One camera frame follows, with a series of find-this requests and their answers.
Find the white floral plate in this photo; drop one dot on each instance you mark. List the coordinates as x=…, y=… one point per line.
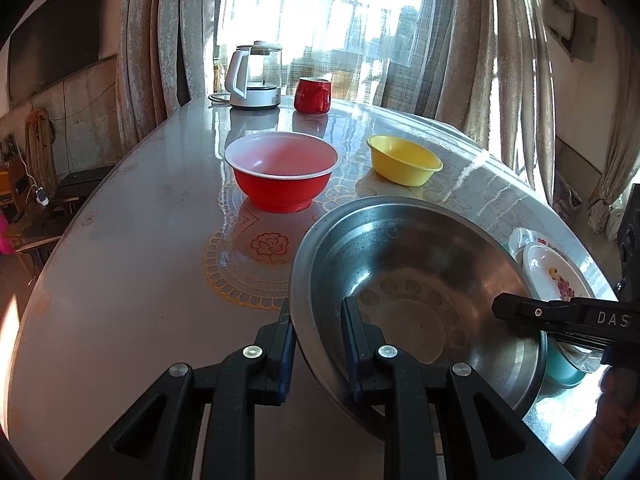
x=552, y=277

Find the red plastic bowl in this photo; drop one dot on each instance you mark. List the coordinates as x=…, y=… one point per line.
x=280, y=171

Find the turquoise plastic plate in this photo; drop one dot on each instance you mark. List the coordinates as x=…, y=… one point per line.
x=567, y=364

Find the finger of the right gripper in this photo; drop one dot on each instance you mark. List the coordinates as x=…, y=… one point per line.
x=540, y=312

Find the beige curtain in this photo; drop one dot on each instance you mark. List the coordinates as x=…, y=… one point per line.
x=165, y=59
x=498, y=86
x=622, y=154

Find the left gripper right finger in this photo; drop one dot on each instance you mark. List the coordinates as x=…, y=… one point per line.
x=439, y=422

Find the large white double-happiness plate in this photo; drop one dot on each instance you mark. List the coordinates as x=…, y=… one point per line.
x=521, y=237

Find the beige curtain right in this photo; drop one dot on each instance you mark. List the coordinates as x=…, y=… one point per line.
x=622, y=154

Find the yellow plastic bowl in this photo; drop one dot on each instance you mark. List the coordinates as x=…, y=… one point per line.
x=402, y=161

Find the wall electrical box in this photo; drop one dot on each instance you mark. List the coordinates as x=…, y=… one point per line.
x=576, y=32

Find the dark wall television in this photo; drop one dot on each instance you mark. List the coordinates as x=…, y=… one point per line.
x=58, y=39

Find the beige curtain centre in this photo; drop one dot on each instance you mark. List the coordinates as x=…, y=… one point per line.
x=498, y=86

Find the white glass electric kettle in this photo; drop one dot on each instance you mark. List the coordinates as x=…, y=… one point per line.
x=253, y=78

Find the beige curtain left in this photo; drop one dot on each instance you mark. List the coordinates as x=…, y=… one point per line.
x=165, y=59

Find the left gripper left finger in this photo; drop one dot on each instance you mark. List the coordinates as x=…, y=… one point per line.
x=198, y=419

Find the stainless steel bowl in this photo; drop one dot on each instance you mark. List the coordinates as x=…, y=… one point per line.
x=426, y=277

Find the red mug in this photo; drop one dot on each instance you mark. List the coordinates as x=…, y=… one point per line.
x=313, y=95

